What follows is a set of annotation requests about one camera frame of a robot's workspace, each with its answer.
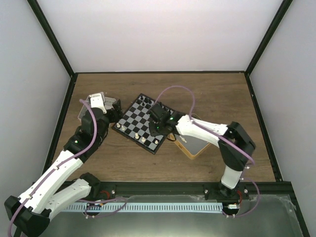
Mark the yellow metal tin box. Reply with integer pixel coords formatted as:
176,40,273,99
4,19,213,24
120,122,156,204
167,134,211,159

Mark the light blue slotted cable duct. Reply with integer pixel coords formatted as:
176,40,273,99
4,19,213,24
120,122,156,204
63,202,223,214

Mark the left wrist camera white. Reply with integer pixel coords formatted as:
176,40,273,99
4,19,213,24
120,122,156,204
86,92,107,114

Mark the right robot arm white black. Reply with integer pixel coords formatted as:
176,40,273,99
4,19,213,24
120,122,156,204
148,103,256,199

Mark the black mounting rail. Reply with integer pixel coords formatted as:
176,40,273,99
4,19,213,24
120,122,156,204
100,181,294,201

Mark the black white chess board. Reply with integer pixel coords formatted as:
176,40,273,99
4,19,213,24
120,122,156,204
112,93,167,154

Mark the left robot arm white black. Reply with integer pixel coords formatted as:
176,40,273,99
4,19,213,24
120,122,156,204
4,95,122,237

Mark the pink metal tin tray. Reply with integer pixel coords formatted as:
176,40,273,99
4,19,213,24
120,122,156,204
78,97,117,120

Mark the black enclosure frame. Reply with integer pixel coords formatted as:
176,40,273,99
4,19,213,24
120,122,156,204
27,0,310,237

